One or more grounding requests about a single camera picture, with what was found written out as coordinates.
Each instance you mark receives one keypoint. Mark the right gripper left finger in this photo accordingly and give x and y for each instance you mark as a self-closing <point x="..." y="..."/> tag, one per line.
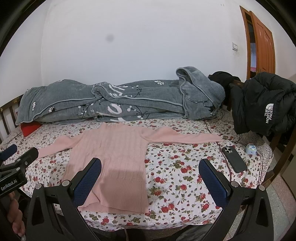
<point x="53" y="211"/>

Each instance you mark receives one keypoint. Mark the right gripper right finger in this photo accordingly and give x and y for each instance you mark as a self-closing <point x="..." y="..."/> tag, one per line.
<point x="257" y="220"/>

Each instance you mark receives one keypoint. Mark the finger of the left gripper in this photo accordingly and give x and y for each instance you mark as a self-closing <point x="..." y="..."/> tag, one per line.
<point x="23" y="161"/>
<point x="7" y="153"/>

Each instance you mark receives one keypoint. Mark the pink knit sweater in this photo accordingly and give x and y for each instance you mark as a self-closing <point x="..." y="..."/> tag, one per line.
<point x="121" y="186"/>

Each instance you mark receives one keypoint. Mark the person's left hand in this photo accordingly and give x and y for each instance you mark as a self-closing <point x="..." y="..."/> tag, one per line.
<point x="15" y="216"/>

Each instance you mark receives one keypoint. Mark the red pillow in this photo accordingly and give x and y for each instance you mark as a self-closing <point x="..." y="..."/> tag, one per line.
<point x="28" y="128"/>

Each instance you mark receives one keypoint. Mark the wooden bed headboard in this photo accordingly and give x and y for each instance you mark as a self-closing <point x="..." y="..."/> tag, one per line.
<point x="8" y="117"/>

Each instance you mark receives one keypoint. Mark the black smartphone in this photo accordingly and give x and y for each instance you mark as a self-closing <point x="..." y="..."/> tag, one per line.
<point x="234" y="158"/>

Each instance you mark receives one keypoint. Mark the small light blue gadget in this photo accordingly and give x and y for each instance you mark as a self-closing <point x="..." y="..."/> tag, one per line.
<point x="250" y="149"/>

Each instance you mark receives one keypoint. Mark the floral bed sheet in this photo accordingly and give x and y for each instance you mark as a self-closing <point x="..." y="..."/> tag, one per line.
<point x="175" y="190"/>

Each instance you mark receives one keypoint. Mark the black puffer jacket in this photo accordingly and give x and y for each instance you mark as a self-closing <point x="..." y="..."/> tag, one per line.
<point x="263" y="104"/>

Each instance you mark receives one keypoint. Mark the grey patterned quilt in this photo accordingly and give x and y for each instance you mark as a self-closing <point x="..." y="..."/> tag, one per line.
<point x="192" y="96"/>

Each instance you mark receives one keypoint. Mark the black garment on chair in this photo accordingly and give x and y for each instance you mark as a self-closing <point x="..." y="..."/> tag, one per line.
<point x="225" y="79"/>

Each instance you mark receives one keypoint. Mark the brown wooden door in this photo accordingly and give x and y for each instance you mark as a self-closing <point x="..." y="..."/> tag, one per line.
<point x="260" y="45"/>

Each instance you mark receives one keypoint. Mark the white wall switch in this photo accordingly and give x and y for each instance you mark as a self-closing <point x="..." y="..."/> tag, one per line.
<point x="234" y="47"/>

